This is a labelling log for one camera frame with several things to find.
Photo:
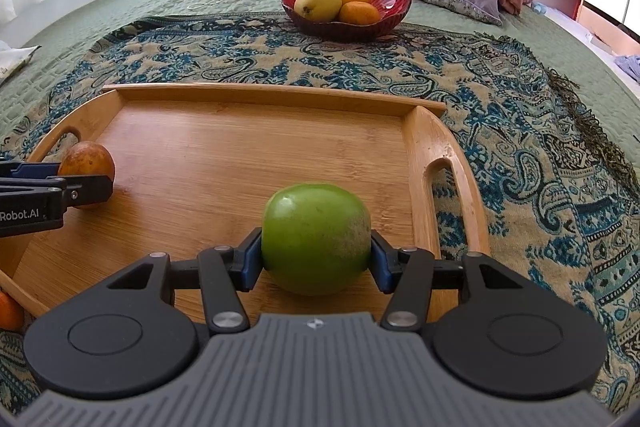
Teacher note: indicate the large brownish orange fruit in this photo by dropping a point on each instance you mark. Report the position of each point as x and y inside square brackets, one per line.
[87, 159]

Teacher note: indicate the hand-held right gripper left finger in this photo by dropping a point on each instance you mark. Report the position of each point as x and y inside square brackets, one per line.
[252, 257]

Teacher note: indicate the green apple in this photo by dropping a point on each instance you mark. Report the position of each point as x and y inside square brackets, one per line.
[315, 237]

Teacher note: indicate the blue paisley blanket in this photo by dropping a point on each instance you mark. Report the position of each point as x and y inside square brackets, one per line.
[525, 132]

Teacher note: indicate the small light blue item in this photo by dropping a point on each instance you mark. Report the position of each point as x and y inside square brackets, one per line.
[537, 8]

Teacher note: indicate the blue cloth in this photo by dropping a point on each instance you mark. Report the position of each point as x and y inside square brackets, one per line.
[629, 68]

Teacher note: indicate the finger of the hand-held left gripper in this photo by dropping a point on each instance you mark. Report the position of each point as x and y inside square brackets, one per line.
[90, 192]
[30, 169]

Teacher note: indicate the wooden tray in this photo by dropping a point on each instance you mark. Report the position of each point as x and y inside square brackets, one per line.
[225, 167]

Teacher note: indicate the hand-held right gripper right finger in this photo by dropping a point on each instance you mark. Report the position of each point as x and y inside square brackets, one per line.
[381, 267]

